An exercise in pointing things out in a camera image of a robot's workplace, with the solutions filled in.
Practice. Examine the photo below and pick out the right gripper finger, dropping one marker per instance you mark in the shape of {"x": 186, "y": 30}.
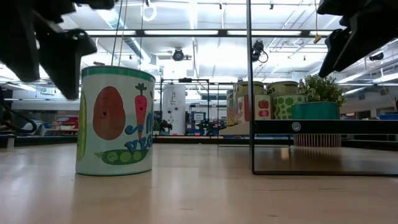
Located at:
{"x": 334, "y": 46}
{"x": 373, "y": 34}

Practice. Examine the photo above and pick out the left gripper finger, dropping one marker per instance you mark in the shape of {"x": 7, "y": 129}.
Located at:
{"x": 18, "y": 46}
{"x": 66, "y": 62}

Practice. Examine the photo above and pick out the teal can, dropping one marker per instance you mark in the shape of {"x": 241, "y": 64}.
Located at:
{"x": 315, "y": 111}

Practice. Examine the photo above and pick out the green polka dot can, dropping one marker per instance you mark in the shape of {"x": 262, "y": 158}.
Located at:
{"x": 286, "y": 107}

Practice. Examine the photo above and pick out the red white tomato can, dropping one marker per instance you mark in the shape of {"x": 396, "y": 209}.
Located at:
{"x": 262, "y": 107}

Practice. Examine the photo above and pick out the green orange labelled can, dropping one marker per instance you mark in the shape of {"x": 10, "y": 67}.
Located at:
{"x": 248, "y": 88}

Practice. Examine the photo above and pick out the yellowish labelled can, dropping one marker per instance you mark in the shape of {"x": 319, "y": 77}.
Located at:
{"x": 231, "y": 109}

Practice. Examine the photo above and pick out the small black robot arm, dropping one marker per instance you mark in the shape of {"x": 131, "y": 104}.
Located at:
{"x": 164, "y": 126}
{"x": 208, "y": 126}

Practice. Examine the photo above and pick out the yellow hanging tag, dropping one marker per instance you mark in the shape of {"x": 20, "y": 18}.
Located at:
{"x": 317, "y": 39}

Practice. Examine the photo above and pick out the potted green plant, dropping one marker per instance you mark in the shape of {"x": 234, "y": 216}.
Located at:
{"x": 323, "y": 90}

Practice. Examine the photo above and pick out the red storage bins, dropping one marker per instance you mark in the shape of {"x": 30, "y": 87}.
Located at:
{"x": 70, "y": 120}

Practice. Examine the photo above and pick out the mixed vegetables can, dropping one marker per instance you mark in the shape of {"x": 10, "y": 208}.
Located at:
{"x": 115, "y": 124}

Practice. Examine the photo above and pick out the blue storage bin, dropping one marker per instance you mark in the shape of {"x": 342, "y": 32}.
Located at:
{"x": 388, "y": 117}

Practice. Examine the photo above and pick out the white cylindrical tank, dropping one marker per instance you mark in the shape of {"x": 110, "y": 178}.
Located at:
{"x": 172, "y": 102}

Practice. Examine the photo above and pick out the black rig crossbeam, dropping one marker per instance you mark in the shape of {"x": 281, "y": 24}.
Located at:
{"x": 186, "y": 32}

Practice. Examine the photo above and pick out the black hanging camera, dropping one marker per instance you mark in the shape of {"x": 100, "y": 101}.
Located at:
{"x": 258, "y": 48}

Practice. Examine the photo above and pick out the wooden shelf black frame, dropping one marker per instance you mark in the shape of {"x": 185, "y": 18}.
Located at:
{"x": 342, "y": 127}

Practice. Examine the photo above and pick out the thin black metal frame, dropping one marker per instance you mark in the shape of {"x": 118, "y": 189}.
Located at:
{"x": 185, "y": 80}

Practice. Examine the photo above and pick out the black table rig frame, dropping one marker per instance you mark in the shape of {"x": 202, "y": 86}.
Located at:
{"x": 192, "y": 140}

